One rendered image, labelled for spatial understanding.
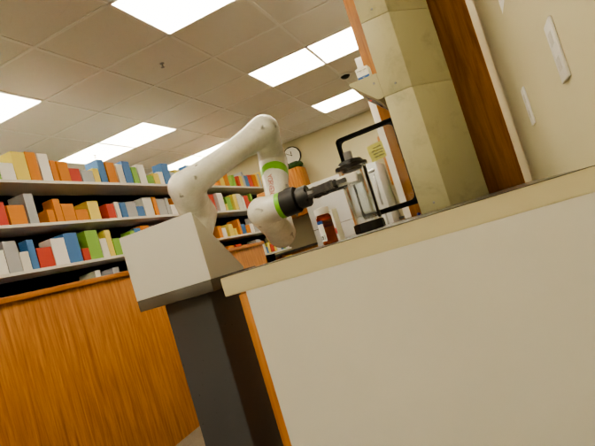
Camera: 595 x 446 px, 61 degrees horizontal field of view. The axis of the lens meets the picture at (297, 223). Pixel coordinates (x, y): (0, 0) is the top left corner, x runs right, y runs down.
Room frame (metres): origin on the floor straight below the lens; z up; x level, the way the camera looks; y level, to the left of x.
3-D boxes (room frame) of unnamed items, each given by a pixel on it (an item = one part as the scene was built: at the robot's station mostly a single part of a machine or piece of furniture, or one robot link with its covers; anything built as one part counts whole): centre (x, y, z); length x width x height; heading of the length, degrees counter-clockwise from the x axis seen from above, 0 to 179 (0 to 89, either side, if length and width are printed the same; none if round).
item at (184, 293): (1.86, 0.41, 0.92); 0.32 x 0.32 x 0.04; 67
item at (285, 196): (1.72, 0.00, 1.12); 0.09 x 0.06 x 0.12; 159
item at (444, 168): (2.00, -0.63, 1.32); 0.32 x 0.25 x 0.77; 160
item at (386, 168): (2.26, -0.42, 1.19); 0.30 x 0.01 x 0.40; 62
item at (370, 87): (2.07, -0.46, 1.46); 0.32 x 0.11 x 0.10; 160
